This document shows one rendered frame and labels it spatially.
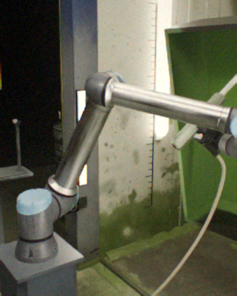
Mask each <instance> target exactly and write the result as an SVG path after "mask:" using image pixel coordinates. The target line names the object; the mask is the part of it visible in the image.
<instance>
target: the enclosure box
mask: <svg viewBox="0 0 237 296"><path fill-rule="evenodd" d="M164 38H165V45H166V57H167V63H168V69H169V82H170V88H171V94H174V95H178V96H180V97H186V98H190V99H195V100H198V101H204V102H208V100H209V99H210V98H211V97H212V95H213V94H214V93H220V92H221V91H222V90H223V89H224V88H225V86H226V85H227V84H228V83H229V82H230V81H231V80H232V79H233V77H234V76H235V75H236V74H237V16H230V17H222V18H208V19H202V20H194V21H191V22H188V23H184V24H181V25H176V26H173V27H168V28H166V29H164ZM224 98H225V99H226V101H225V102H224V103H223V104H222V106H225V107H232V108H235V109H237V82H236V83H235V84H234V85H233V87H232V88H231V89H230V90H229V91H228V92H227V93H226V94H225V95H224ZM219 155H220V156H221V158H222V159H223V161H224V164H225V167H226V174H225V179H224V184H223V187H222V190H221V194H220V196H219V201H218V203H217V207H216V209H215V211H214V213H213V216H212V217H211V219H210V221H209V224H208V226H207V227H206V230H210V231H213V232H215V233H217V234H220V235H223V236H224V237H227V238H229V239H231V240H234V241H236V242H237V159H235V158H233V157H230V156H225V155H223V154H222V153H221V152H220V153H219ZM178 161H179V168H180V171H179V174H180V181H181V192H182V199H183V210H184V218H185V221H188V222H190V223H192V224H194V225H197V226H200V227H201V228H203V226H204V224H205V221H206V220H207V217H208V216H209V213H210V211H211V209H212V206H213V204H214V201H215V199H216V197H217V193H218V191H219V186H220V181H221V173H222V167H221V162H220V160H218V158H217V157H216V156H212V154H211V153H210V152H209V150H207V149H206V148H205V147H204V145H203V144H200V143H199V142H198V141H197V140H194V139H193V138H192V139H191V140H189V141H188V142H187V143H186V145H185V146H184V147H183V148H182V149H181V150H180V151H179V150H178Z"/></svg>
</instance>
